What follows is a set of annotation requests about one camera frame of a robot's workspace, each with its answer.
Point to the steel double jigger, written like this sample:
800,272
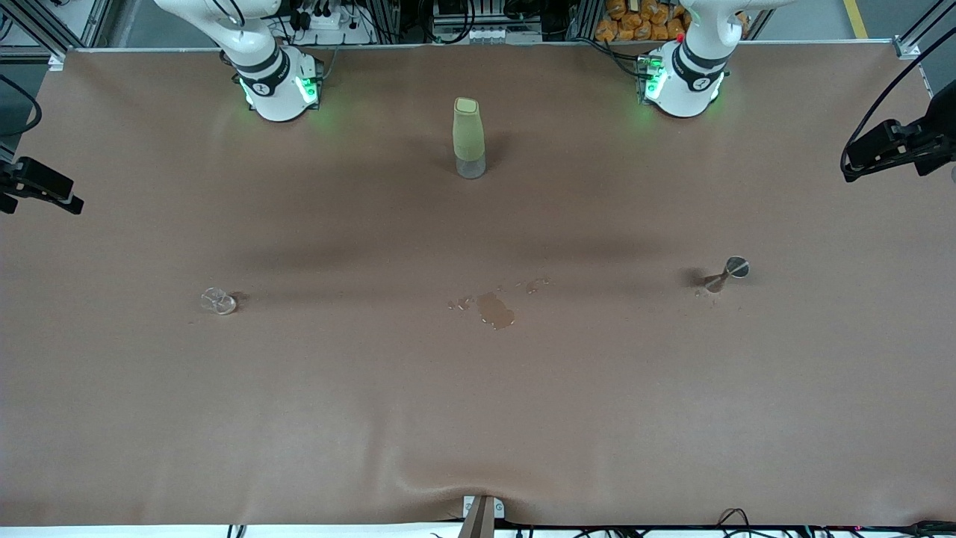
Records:
737,267

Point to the spilled liquid puddle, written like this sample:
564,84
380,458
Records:
494,308

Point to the rack with bread buns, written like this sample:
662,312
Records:
635,19

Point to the bottle with green sleeve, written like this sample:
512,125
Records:
468,134

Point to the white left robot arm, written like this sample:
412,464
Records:
683,82

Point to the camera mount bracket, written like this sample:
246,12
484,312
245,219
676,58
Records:
482,515

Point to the brown table mat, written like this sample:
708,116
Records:
478,411

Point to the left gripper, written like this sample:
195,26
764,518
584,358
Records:
938,131

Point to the clear glass measuring beaker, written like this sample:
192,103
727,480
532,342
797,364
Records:
219,301

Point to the white power strip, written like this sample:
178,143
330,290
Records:
328,22

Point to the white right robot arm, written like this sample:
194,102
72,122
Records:
272,82

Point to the grey electrical box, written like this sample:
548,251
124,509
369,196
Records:
485,33

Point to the aluminium cell frame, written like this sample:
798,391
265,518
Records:
57,63

